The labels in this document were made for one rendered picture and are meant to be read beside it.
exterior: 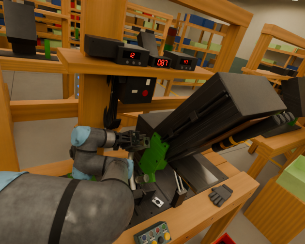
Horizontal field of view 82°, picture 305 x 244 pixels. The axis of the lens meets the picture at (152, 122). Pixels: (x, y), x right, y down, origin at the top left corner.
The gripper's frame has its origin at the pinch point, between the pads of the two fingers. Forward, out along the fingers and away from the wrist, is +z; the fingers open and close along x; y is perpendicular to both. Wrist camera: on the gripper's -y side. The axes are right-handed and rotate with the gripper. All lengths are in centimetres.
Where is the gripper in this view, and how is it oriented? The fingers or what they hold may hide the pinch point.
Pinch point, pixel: (143, 143)
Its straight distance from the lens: 89.3
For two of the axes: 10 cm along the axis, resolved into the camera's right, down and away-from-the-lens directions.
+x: -0.7, -9.6, 2.8
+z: 7.0, 1.5, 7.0
